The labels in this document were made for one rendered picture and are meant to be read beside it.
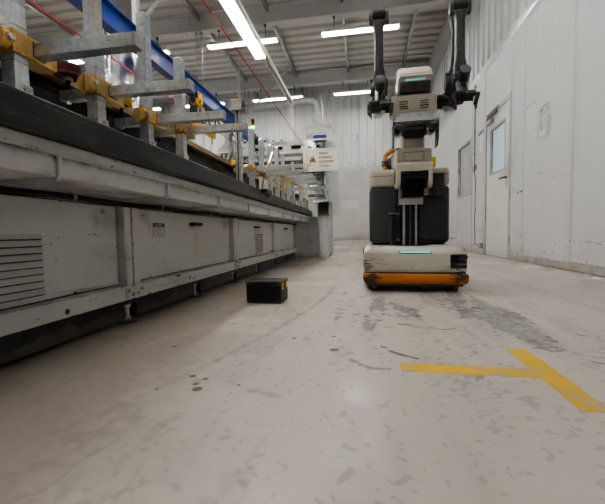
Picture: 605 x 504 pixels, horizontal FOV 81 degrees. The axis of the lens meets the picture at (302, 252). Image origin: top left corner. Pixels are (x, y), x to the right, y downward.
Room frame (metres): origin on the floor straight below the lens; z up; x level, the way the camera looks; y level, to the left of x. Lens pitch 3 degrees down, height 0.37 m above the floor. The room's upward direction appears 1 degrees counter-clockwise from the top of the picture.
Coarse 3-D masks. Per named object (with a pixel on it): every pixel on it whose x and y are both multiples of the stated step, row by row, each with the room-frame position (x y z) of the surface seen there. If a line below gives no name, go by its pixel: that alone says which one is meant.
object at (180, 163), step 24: (0, 96) 0.75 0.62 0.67; (24, 96) 0.81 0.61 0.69; (0, 120) 0.76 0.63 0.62; (24, 120) 0.80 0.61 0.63; (48, 120) 0.86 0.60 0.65; (72, 120) 0.94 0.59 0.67; (96, 120) 1.05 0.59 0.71; (72, 144) 0.97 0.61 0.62; (96, 144) 1.02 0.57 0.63; (120, 144) 1.12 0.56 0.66; (144, 144) 1.24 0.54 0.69; (168, 168) 1.39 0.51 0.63; (192, 168) 1.58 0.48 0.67; (240, 192) 2.19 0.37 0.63
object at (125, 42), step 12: (96, 36) 0.82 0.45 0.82; (108, 36) 0.82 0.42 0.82; (120, 36) 0.81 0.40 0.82; (132, 36) 0.81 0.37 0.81; (36, 48) 0.85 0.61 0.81; (48, 48) 0.84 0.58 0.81; (60, 48) 0.84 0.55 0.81; (72, 48) 0.83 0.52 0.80; (84, 48) 0.83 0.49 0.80; (96, 48) 0.82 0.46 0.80; (108, 48) 0.82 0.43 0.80; (120, 48) 0.82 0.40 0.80; (132, 48) 0.82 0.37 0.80; (0, 60) 0.87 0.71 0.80; (48, 60) 0.87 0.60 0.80; (60, 60) 0.87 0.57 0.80
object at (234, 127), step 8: (168, 128) 1.61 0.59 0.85; (192, 128) 1.59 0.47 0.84; (200, 128) 1.58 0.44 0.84; (208, 128) 1.57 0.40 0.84; (216, 128) 1.57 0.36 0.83; (224, 128) 1.56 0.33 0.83; (232, 128) 1.56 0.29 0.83; (240, 128) 1.55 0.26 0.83; (160, 136) 1.63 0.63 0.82; (168, 136) 1.63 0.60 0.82
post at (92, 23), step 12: (84, 0) 1.06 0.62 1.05; (96, 0) 1.07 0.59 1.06; (84, 12) 1.06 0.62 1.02; (96, 12) 1.07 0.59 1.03; (84, 24) 1.06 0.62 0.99; (96, 24) 1.07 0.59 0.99; (84, 36) 1.06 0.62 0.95; (96, 60) 1.06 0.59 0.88; (96, 72) 1.06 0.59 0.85; (96, 96) 1.06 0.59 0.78; (96, 108) 1.06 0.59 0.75
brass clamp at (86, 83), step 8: (80, 80) 1.03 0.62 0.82; (88, 80) 1.03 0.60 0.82; (96, 80) 1.04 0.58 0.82; (104, 80) 1.08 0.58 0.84; (80, 88) 1.04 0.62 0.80; (88, 88) 1.03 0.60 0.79; (96, 88) 1.05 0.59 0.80; (104, 88) 1.08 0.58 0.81; (104, 96) 1.08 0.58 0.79; (112, 104) 1.14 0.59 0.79; (120, 104) 1.15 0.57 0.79
